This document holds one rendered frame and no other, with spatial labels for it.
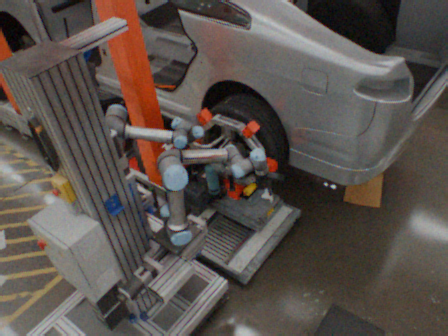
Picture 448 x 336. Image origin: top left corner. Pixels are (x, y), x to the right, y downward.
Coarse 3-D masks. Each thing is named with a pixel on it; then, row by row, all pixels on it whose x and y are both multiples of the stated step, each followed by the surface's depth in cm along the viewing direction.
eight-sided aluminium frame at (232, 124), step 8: (216, 120) 289; (224, 120) 290; (232, 120) 286; (208, 128) 300; (232, 128) 283; (240, 128) 279; (208, 136) 314; (208, 144) 319; (248, 144) 283; (256, 144) 284; (264, 152) 286; (224, 176) 323; (248, 176) 313; (240, 184) 315; (248, 184) 310
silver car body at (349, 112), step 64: (0, 0) 426; (64, 0) 425; (192, 0) 277; (256, 0) 254; (320, 0) 380; (384, 0) 368; (192, 64) 309; (256, 64) 266; (320, 64) 237; (384, 64) 223; (320, 128) 264; (384, 128) 245
